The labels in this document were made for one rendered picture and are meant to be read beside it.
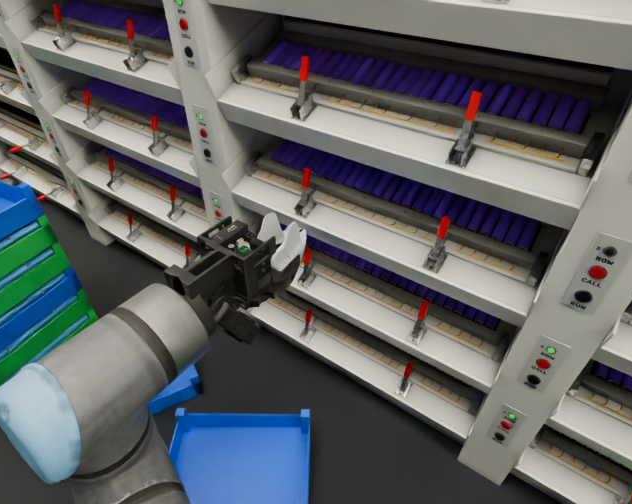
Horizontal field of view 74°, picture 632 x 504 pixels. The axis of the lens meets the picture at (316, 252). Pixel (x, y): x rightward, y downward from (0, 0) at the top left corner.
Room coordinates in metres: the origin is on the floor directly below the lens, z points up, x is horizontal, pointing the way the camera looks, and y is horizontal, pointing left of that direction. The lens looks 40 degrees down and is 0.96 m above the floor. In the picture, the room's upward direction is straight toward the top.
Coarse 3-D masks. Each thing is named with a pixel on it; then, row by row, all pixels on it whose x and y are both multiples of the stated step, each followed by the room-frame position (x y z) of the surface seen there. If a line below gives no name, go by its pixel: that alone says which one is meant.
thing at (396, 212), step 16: (272, 160) 0.79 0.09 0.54; (288, 176) 0.75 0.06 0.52; (336, 192) 0.68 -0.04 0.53; (352, 192) 0.67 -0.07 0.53; (368, 208) 0.65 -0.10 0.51; (384, 208) 0.62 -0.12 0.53; (400, 208) 0.62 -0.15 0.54; (416, 224) 0.59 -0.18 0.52; (432, 224) 0.57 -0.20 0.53; (464, 240) 0.54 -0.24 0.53; (480, 240) 0.53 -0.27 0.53; (496, 240) 0.52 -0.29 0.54; (496, 256) 0.51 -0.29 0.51; (512, 256) 0.49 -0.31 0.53; (528, 256) 0.49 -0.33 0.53
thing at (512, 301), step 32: (256, 160) 0.80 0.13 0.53; (256, 192) 0.74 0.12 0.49; (288, 192) 0.73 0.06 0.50; (320, 192) 0.71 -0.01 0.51; (288, 224) 0.69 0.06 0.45; (320, 224) 0.64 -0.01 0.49; (352, 224) 0.62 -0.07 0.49; (384, 224) 0.61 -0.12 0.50; (384, 256) 0.55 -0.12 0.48; (416, 256) 0.54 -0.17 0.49; (448, 256) 0.53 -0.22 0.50; (480, 256) 0.52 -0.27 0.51; (544, 256) 0.48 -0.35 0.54; (448, 288) 0.48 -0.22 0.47; (480, 288) 0.46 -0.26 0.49; (512, 288) 0.46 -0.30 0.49; (512, 320) 0.43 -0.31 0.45
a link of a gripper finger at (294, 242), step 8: (296, 224) 0.42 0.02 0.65; (288, 232) 0.41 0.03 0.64; (296, 232) 0.42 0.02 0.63; (304, 232) 0.46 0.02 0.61; (288, 240) 0.40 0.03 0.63; (296, 240) 0.42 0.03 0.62; (304, 240) 0.44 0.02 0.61; (280, 248) 0.39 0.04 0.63; (288, 248) 0.40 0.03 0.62; (296, 248) 0.42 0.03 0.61; (304, 248) 0.43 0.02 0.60; (272, 256) 0.38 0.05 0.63; (280, 256) 0.39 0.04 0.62; (288, 256) 0.40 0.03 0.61; (272, 264) 0.38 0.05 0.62; (280, 264) 0.39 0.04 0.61
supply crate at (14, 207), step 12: (0, 192) 0.85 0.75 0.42; (12, 192) 0.82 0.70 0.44; (24, 192) 0.77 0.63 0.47; (0, 204) 0.82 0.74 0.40; (12, 204) 0.82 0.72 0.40; (24, 204) 0.76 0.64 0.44; (36, 204) 0.78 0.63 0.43; (0, 216) 0.72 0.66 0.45; (12, 216) 0.73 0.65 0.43; (24, 216) 0.75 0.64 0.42; (36, 216) 0.77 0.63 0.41; (0, 228) 0.71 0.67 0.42; (12, 228) 0.72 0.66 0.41
